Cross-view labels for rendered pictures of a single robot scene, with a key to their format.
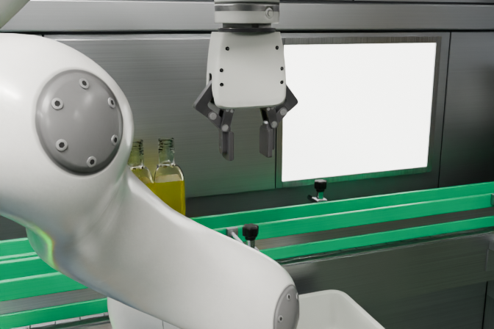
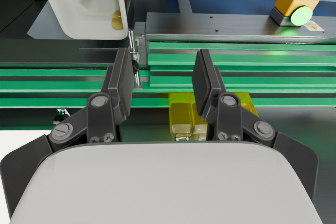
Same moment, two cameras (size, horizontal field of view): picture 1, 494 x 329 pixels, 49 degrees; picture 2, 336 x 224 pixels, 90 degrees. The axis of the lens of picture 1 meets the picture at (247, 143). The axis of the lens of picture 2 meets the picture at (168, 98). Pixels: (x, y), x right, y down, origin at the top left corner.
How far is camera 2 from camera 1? 0.65 m
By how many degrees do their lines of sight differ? 34
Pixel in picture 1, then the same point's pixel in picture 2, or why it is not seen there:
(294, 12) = not seen: outside the picture
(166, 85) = not seen: hidden behind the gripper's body
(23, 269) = (272, 80)
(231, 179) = (126, 134)
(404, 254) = (6, 58)
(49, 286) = (272, 58)
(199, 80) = not seen: hidden behind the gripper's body
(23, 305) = (282, 52)
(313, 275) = (84, 56)
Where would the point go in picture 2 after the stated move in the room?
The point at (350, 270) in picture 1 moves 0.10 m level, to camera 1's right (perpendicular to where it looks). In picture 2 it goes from (55, 55) to (15, 45)
